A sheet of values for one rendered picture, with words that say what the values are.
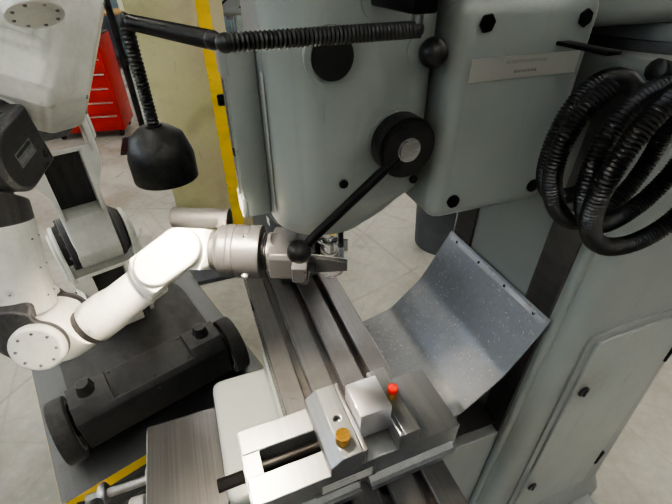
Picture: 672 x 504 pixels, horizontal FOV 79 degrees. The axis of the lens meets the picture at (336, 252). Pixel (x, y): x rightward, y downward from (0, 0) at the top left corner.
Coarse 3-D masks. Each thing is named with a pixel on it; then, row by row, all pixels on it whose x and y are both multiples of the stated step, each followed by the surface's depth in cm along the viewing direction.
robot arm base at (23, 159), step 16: (0, 112) 56; (16, 112) 56; (0, 128) 53; (16, 128) 56; (32, 128) 59; (0, 144) 53; (16, 144) 56; (32, 144) 59; (0, 160) 53; (16, 160) 55; (32, 160) 59; (48, 160) 62; (0, 176) 53; (16, 176) 55; (32, 176) 59
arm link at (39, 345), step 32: (32, 224) 60; (0, 256) 57; (32, 256) 60; (0, 288) 58; (32, 288) 61; (0, 320) 59; (32, 320) 60; (0, 352) 60; (32, 352) 60; (64, 352) 62
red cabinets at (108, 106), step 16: (112, 48) 440; (96, 64) 407; (112, 64) 433; (96, 80) 415; (112, 80) 426; (96, 96) 423; (112, 96) 426; (96, 112) 432; (112, 112) 435; (128, 112) 469; (96, 128) 442; (112, 128) 445
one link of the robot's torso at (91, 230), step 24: (48, 168) 95; (72, 168) 98; (96, 168) 97; (48, 192) 93; (72, 192) 101; (96, 192) 99; (72, 216) 100; (96, 216) 102; (72, 240) 101; (96, 240) 104; (120, 240) 108; (72, 264) 106
